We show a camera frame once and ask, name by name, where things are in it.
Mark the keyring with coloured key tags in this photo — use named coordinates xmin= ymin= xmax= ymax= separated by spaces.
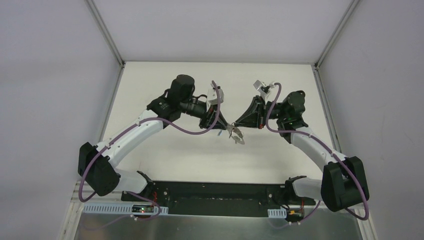
xmin=224 ymin=124 xmax=245 ymax=145

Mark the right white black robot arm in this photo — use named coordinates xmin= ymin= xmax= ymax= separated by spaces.
xmin=235 ymin=90 xmax=370 ymax=220

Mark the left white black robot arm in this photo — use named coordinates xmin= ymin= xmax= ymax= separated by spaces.
xmin=77 ymin=74 xmax=224 ymax=203

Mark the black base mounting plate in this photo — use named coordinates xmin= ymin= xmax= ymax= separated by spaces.
xmin=140 ymin=180 xmax=316 ymax=218

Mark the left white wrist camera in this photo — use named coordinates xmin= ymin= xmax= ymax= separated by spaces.
xmin=206 ymin=85 xmax=225 ymax=109

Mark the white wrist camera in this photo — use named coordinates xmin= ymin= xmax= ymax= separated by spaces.
xmin=253 ymin=80 xmax=275 ymax=102
xmin=206 ymin=85 xmax=225 ymax=109

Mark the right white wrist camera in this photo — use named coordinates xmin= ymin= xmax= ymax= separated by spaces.
xmin=253 ymin=80 xmax=275 ymax=102

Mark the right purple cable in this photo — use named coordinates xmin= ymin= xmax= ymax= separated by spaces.
xmin=264 ymin=82 xmax=370 ymax=229

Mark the purple cable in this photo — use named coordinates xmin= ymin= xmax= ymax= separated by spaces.
xmin=264 ymin=82 xmax=370 ymax=229
xmin=78 ymin=80 xmax=222 ymax=222

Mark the right white cable duct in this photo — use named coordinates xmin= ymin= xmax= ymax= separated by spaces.
xmin=267 ymin=208 xmax=287 ymax=219

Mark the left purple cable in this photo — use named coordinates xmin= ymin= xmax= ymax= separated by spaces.
xmin=78 ymin=80 xmax=222 ymax=222

